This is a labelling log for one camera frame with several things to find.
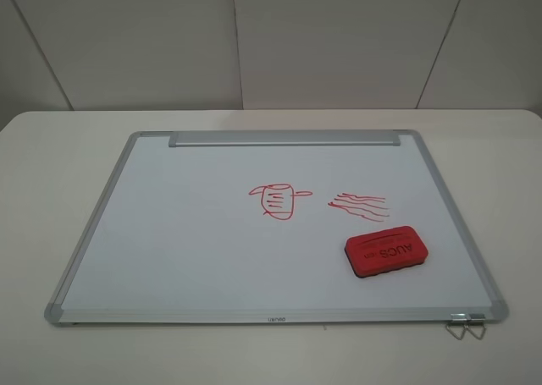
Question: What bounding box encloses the red whiteboard eraser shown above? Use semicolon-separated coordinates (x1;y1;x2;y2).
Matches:
345;226;429;278

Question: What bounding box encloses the white aluminium-framed whiteboard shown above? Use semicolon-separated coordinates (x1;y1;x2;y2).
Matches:
44;129;508;325

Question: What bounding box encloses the left silver hanging clip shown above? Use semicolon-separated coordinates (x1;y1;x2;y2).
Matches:
445;313;468;340

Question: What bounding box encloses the silver hanging clip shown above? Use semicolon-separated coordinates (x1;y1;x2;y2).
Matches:
445;313;468;340
463;313;487;340

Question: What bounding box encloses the right silver hanging clip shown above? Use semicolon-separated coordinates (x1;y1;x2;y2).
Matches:
463;313;487;340

